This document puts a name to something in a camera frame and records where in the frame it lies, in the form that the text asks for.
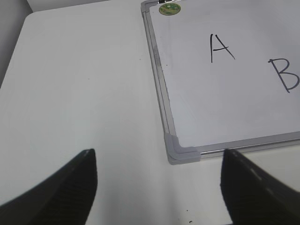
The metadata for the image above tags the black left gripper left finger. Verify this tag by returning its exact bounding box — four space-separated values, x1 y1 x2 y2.
0 149 97 225

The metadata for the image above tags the round green magnet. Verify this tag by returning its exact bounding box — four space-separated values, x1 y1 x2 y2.
159 2 181 15

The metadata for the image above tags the white whiteboard with grey frame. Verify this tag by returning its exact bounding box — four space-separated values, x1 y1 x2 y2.
141 0 300 165

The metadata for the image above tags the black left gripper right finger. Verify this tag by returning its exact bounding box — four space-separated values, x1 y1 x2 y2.
220 150 300 225

